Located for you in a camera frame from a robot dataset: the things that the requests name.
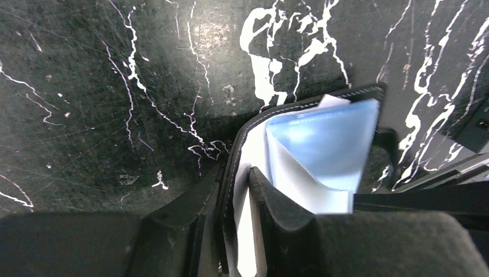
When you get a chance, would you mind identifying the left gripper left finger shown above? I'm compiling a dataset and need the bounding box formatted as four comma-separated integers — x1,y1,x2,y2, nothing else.
1,166,224,276

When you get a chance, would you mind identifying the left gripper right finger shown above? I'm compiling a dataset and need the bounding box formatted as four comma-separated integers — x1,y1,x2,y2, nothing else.
249,168,488,276

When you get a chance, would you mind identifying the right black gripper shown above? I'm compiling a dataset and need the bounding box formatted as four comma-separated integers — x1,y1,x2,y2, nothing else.
353,95,488,230

